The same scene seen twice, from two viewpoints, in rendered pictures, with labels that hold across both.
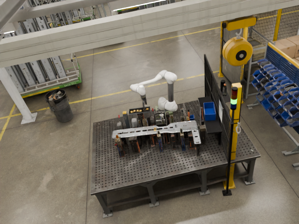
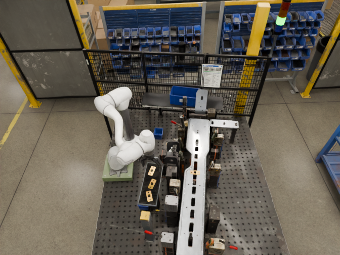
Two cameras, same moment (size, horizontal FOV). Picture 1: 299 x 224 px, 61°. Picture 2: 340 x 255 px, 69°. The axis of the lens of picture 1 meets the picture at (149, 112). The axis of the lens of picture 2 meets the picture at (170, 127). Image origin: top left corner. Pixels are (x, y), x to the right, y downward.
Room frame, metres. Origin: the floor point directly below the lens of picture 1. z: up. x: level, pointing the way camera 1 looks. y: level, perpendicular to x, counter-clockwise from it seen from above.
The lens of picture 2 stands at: (3.12, 1.14, 2.88)
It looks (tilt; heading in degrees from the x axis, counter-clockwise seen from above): 48 degrees down; 273
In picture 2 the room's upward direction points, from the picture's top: 3 degrees counter-clockwise
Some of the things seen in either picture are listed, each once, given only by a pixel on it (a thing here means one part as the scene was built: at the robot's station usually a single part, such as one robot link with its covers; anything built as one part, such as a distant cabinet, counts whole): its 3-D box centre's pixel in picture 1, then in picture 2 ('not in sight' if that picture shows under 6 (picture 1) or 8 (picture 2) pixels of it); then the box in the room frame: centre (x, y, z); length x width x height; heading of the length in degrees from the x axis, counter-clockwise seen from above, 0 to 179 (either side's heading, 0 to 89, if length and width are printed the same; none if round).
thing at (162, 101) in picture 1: (162, 102); (116, 156); (3.71, -0.27, 0.92); 0.18 x 0.16 x 0.22; 45
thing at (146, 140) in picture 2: (141, 89); (145, 140); (3.34, 0.06, 1.56); 0.13 x 0.11 x 0.16; 45
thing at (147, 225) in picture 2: (127, 122); (147, 227); (3.35, 0.42, 0.92); 0.08 x 0.08 x 0.44; 83
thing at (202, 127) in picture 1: (203, 134); (210, 122); (2.75, -0.75, 0.88); 0.08 x 0.08 x 0.36; 83
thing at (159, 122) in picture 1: (160, 122); (173, 164); (3.16, -0.16, 0.94); 0.18 x 0.13 x 0.49; 83
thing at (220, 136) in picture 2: (182, 141); (217, 146); (2.71, -0.41, 0.87); 0.12 x 0.09 x 0.35; 173
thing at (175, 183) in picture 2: (146, 128); (175, 193); (3.14, 0.11, 0.89); 0.13 x 0.11 x 0.38; 173
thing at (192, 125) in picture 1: (153, 130); (195, 174); (2.96, -0.01, 1.00); 1.38 x 0.22 x 0.02; 83
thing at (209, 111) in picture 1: (209, 111); (184, 96); (3.03, -0.95, 1.10); 0.30 x 0.17 x 0.13; 168
